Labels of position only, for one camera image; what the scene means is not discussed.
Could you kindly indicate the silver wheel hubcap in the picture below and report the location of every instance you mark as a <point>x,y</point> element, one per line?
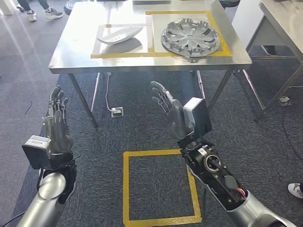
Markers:
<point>190,37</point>

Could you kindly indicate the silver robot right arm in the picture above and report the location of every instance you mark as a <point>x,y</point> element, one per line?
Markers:
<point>217,178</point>

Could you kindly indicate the person's shoe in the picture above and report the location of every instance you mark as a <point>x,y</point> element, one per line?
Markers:
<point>295,190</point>

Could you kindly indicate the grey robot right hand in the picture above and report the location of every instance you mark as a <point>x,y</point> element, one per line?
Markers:
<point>177,120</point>

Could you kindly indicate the person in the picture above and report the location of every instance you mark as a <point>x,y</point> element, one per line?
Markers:
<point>44,11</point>

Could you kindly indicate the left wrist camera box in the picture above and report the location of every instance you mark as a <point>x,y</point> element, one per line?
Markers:
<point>36,152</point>

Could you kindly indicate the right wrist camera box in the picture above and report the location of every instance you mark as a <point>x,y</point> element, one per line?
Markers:
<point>197,117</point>

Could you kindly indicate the white desk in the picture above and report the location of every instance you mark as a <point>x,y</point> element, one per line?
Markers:
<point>245,22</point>

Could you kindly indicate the metal floor socket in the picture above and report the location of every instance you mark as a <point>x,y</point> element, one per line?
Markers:
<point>285,101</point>
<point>117,112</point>

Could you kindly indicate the steel side table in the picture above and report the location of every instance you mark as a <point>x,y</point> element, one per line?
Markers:
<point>284,28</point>

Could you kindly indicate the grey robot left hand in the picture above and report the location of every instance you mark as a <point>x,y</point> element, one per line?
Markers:
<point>57,133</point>

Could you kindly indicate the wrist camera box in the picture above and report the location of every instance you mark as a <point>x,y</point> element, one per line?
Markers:
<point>36,152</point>
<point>197,117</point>

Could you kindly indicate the steel workbench table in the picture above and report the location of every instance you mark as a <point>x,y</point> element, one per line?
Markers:
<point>78,40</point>

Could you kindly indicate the black ribbed stool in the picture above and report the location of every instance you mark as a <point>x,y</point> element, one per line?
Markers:
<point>69,6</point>

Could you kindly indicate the white plastic shell part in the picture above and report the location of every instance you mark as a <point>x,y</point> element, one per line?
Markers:
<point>120,35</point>

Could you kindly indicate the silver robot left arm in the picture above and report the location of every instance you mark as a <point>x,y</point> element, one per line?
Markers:
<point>44,197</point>

